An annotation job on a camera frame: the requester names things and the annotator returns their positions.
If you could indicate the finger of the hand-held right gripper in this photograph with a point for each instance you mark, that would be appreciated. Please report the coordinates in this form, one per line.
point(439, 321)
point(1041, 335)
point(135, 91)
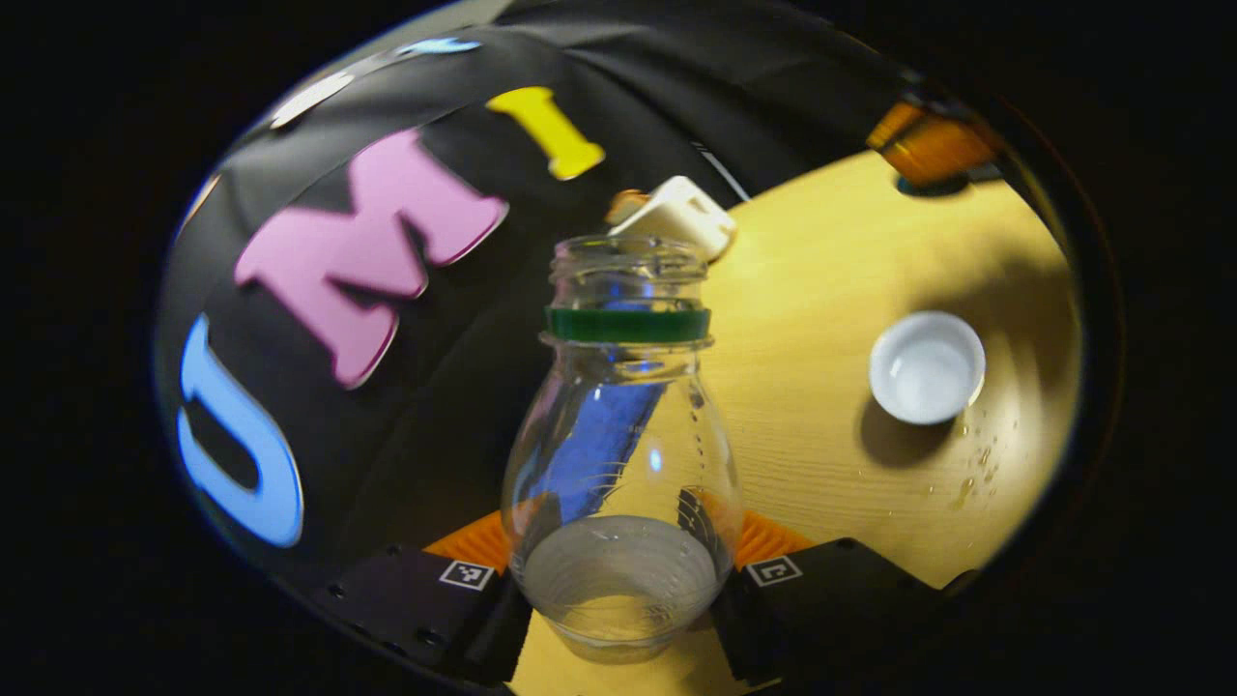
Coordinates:
point(942, 147)

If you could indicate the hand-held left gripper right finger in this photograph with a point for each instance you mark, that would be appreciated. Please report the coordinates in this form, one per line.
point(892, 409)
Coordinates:
point(831, 604)

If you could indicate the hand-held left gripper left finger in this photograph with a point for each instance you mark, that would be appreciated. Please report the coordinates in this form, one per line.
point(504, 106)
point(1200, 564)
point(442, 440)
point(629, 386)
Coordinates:
point(425, 609)

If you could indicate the teal teacup lid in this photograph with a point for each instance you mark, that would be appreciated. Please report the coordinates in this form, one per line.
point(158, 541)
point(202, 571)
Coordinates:
point(933, 186)

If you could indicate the white teacup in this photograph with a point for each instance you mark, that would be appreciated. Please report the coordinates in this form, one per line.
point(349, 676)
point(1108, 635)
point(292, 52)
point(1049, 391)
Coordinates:
point(926, 367)

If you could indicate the clear plastic water bottle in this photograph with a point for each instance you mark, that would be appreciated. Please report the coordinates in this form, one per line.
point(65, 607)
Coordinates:
point(618, 435)

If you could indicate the black backdrop cloth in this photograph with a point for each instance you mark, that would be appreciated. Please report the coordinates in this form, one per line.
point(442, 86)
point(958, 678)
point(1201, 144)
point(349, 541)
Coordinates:
point(425, 425)

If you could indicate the white toaster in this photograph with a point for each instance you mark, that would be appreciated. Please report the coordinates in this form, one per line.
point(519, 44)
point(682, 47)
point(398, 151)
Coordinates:
point(688, 217)

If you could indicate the toasted bread slice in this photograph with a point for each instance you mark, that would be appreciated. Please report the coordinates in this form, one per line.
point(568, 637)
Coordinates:
point(626, 205)

